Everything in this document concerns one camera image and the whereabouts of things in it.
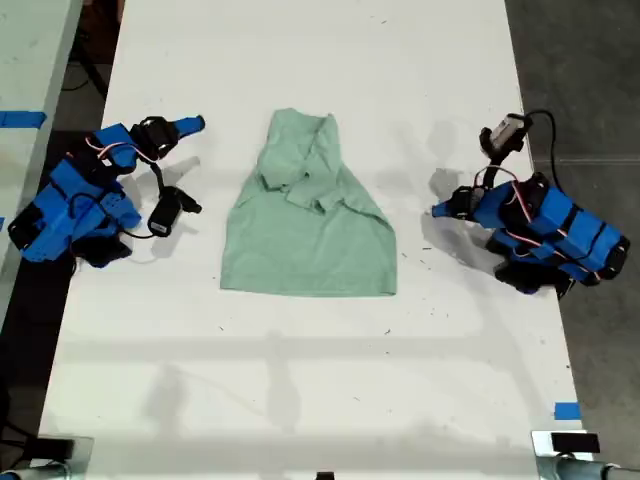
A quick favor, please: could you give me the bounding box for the pale green T-shirt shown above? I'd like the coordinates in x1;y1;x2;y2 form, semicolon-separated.
219;107;399;299

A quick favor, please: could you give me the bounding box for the long blue tape strip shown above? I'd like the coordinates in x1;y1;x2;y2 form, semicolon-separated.
0;110;48;131

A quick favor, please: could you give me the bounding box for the pale neighbouring table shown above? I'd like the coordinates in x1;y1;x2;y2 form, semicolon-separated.
0;0;85;306

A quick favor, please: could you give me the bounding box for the short blue tape strip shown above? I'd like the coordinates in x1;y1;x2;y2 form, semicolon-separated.
553;400;583;422

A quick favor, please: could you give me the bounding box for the small black box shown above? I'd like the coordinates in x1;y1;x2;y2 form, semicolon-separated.
550;432;601;456
36;436;77;462

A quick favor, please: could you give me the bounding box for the grey metal pipe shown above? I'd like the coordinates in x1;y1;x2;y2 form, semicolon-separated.
555;456;640;480

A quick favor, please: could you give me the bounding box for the grey and black camera box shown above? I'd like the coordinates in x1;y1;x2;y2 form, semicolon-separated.
487;113;530;150

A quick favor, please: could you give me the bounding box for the black floor cable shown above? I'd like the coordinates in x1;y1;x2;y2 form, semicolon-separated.
62;47;110;101

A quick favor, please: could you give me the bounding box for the thick black camera cable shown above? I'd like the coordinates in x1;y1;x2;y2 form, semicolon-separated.
523;109;559;187

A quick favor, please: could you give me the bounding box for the shiny metal bracket plate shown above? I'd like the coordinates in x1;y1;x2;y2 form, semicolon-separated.
28;435;96;480
530;429;602;480

